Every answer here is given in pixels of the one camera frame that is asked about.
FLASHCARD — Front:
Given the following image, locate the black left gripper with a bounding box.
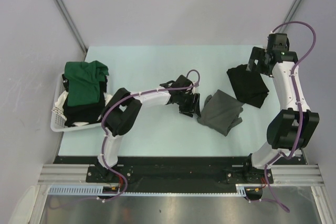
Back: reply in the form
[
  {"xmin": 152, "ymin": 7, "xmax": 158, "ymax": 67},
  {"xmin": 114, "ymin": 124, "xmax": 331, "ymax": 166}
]
[{"xmin": 176, "ymin": 92, "xmax": 201, "ymax": 118}]

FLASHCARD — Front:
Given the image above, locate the grey t-shirt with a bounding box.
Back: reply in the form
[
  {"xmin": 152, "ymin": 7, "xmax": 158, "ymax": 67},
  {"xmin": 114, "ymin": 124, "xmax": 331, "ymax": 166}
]
[{"xmin": 197, "ymin": 90, "xmax": 244, "ymax": 136}]

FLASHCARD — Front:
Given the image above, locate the black t-shirt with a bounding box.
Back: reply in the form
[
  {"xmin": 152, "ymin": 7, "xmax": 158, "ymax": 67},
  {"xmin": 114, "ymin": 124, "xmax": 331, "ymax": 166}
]
[
  {"xmin": 62, "ymin": 74, "xmax": 108, "ymax": 127},
  {"xmin": 227, "ymin": 65, "xmax": 269, "ymax": 109}
]

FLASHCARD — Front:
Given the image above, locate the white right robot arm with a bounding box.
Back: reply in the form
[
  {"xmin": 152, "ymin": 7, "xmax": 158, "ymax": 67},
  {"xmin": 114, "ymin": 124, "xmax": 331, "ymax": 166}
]
[{"xmin": 242, "ymin": 33, "xmax": 320, "ymax": 183}]

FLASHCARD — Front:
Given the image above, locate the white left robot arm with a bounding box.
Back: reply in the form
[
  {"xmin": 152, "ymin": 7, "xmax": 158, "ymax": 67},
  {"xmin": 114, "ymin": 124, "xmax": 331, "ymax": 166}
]
[{"xmin": 97, "ymin": 70, "xmax": 201, "ymax": 182}]

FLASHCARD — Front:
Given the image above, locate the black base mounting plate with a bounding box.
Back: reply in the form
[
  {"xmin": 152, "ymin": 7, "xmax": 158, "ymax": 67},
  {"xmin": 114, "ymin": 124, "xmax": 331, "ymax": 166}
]
[{"xmin": 54, "ymin": 156, "xmax": 304, "ymax": 194}]

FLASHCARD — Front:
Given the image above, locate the black t-shirt in basket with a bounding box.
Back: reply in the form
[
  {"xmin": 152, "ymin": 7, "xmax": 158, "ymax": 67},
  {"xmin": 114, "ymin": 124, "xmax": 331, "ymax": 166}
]
[{"xmin": 62, "ymin": 74, "xmax": 108, "ymax": 127}]

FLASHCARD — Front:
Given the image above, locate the green t-shirt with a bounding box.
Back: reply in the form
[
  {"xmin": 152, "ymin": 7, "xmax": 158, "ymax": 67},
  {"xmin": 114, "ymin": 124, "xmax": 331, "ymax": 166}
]
[{"xmin": 64, "ymin": 61, "xmax": 109, "ymax": 106}]

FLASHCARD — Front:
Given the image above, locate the white printed t-shirt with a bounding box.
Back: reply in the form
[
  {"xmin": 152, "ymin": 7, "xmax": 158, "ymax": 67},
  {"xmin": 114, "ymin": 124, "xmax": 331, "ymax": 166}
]
[{"xmin": 51, "ymin": 91, "xmax": 113, "ymax": 129}]

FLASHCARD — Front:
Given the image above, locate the white plastic laundry basket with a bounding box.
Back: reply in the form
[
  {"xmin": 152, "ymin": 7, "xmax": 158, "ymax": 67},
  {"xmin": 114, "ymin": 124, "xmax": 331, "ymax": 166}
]
[{"xmin": 50, "ymin": 74, "xmax": 112, "ymax": 132}]

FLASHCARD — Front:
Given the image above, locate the white slotted cable duct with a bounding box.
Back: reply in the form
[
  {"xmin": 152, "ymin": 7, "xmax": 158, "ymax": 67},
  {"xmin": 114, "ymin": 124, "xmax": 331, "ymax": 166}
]
[{"xmin": 48, "ymin": 185, "xmax": 262, "ymax": 197}]

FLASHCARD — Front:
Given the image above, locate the aluminium frame rail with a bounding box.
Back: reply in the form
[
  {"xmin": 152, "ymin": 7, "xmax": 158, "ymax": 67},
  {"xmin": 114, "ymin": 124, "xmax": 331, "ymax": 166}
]
[{"xmin": 38, "ymin": 164, "xmax": 324, "ymax": 187}]

